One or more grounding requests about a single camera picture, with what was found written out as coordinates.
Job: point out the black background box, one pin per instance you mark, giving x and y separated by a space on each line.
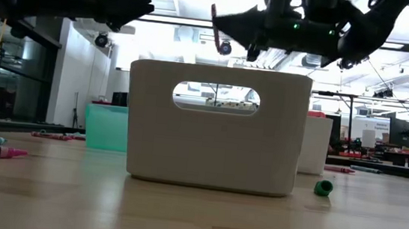
119 99

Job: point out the cluttered background workbench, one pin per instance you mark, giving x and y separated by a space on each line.
381 154

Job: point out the green plastic bin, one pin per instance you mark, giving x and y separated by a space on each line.
107 127

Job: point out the grey plastic bin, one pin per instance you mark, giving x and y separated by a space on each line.
216 149

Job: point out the black ceiling camera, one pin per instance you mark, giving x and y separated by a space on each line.
101 40
226 49

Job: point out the white sign board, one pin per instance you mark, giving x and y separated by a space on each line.
380 126

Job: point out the black computer monitor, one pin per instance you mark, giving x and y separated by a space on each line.
401 133

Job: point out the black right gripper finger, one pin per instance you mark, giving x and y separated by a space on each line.
243 26

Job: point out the white plastic bin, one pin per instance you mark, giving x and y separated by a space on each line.
314 145

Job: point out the green crayon cap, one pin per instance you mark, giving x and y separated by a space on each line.
42 131
323 188

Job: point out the black ceiling spotlight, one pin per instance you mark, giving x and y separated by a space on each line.
352 63
383 93

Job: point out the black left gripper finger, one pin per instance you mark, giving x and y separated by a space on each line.
132 6

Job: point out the red background container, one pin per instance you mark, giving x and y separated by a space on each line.
316 114

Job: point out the black tripod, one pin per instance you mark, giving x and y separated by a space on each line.
75 113

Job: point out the black background stand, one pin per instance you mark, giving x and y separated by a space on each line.
350 121

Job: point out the white box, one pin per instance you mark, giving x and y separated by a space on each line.
368 138

